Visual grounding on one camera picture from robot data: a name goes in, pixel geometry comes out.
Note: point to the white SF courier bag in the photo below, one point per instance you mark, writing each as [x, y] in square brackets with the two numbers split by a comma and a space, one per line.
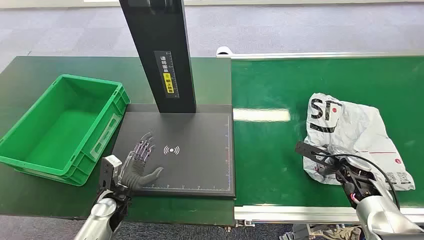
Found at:
[354, 129]

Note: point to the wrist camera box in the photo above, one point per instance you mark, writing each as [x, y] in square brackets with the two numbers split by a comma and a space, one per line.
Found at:
[109, 170]
[311, 151]

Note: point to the dark green table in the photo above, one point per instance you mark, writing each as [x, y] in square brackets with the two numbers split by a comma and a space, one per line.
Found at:
[30, 66]

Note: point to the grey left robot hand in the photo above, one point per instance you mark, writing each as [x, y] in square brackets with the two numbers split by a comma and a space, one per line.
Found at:
[134, 175]

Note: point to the green conveyor belt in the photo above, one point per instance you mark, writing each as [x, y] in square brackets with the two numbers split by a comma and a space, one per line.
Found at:
[271, 159]

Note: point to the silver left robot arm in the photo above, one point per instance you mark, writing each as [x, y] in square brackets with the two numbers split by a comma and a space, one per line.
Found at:
[99, 217]

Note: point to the black scanner column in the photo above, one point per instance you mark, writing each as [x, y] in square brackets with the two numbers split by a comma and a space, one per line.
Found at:
[162, 39]

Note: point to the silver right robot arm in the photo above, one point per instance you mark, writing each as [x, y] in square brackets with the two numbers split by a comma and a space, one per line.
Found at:
[381, 212]

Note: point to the white conveyor roller end cap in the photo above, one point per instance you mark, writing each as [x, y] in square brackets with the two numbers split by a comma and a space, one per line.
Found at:
[223, 50]

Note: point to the thin aluminium conveyor side rail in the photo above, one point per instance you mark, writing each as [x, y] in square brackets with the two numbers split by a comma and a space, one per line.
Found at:
[314, 55]

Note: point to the black scanner base plate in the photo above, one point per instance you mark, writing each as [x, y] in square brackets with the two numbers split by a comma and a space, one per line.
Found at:
[195, 165]

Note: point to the grey machinery under conveyor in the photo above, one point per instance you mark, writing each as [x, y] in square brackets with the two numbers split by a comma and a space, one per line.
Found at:
[318, 232]

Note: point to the metal conveyor clamp bracket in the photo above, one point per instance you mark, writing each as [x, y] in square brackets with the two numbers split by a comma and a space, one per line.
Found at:
[244, 223]

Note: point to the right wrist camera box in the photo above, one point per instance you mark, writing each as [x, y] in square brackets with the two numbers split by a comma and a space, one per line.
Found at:
[311, 151]

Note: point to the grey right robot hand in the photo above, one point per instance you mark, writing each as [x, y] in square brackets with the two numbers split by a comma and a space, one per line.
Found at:
[326, 167]

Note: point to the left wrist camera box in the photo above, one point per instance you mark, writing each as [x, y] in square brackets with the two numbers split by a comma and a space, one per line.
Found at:
[109, 170]

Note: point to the wide aluminium conveyor side rail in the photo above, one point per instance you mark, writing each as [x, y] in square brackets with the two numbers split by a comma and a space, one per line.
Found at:
[291, 213]

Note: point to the green plastic crate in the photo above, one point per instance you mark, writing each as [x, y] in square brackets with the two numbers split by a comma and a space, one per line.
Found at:
[63, 132]

